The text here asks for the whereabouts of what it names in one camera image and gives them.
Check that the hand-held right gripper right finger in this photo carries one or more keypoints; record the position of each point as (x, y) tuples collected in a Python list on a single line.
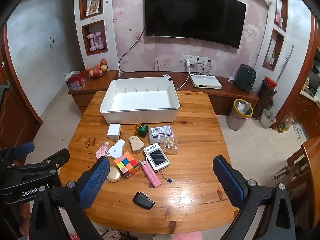
[(228, 182)]

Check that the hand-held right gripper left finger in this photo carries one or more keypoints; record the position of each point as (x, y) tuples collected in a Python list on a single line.
[(95, 183)]

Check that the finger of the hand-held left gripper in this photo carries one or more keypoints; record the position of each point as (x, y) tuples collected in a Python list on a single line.
[(53, 158), (23, 148)]

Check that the gold round tin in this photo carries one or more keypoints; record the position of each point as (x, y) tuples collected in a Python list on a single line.
[(114, 175)]

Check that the pink correction tape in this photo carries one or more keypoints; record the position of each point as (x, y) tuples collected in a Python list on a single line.
[(101, 151)]

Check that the colourful puzzle cube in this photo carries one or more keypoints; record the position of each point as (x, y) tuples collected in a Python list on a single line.
[(127, 166)]

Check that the black plug charger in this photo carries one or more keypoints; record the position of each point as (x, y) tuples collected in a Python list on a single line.
[(143, 200)]

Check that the pink pen set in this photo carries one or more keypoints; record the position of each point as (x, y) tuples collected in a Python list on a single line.
[(151, 175)]

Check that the white mini camera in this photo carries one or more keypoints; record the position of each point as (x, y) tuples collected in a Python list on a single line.
[(157, 158)]

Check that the white plastic storage bin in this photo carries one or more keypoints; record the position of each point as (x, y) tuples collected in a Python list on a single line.
[(140, 98)]

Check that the white tape measure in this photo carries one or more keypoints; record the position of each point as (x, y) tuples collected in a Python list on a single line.
[(115, 150)]

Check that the brown wooden door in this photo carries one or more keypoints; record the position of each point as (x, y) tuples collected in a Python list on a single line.
[(12, 110)]

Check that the white charger cube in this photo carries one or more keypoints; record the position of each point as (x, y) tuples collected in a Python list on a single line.
[(113, 131)]

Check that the beige hexagonal box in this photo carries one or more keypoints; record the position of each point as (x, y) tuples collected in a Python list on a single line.
[(136, 145)]

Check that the yellow rimmed trash bin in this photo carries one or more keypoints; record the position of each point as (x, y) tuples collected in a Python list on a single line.
[(237, 120)]

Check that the small clear sticker box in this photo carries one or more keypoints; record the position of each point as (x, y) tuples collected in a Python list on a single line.
[(170, 147)]

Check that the green and gold small box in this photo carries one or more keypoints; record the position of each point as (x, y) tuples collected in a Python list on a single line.
[(142, 130)]

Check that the white bucket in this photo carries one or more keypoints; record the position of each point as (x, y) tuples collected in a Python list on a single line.
[(267, 120)]

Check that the yellow oil bottle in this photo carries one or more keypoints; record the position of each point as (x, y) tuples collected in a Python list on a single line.
[(282, 128)]

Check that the red gift box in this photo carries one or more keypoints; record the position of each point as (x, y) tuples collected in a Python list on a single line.
[(76, 81)]

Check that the clear plastic box with label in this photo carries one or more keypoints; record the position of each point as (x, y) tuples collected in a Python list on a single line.
[(161, 133)]

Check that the wooden chair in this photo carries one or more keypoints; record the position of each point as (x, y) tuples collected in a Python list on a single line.
[(308, 160)]

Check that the wooden television cabinet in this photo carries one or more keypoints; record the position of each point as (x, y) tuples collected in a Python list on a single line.
[(225, 92)]

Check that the tall dark container red lid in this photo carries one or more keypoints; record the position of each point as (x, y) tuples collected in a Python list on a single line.
[(266, 95)]

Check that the bowl of apples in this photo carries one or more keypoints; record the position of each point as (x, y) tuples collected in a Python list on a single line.
[(97, 70)]

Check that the white set-top box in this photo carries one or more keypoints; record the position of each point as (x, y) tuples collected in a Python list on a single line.
[(206, 82)]

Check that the dark green air fryer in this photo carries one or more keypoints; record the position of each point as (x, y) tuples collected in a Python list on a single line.
[(246, 78)]

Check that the small white charging pad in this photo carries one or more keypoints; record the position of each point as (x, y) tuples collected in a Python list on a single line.
[(168, 77)]

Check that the long grey stick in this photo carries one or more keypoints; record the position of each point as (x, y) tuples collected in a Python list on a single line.
[(285, 63)]

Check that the framed picture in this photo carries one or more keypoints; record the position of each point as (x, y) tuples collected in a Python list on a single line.
[(93, 7)]

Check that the white wall charger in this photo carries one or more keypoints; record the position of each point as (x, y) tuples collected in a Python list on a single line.
[(190, 62)]

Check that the white wall socket strip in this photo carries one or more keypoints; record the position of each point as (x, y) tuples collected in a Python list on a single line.
[(200, 59)]

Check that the black wall television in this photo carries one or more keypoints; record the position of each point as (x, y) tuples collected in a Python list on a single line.
[(195, 15)]

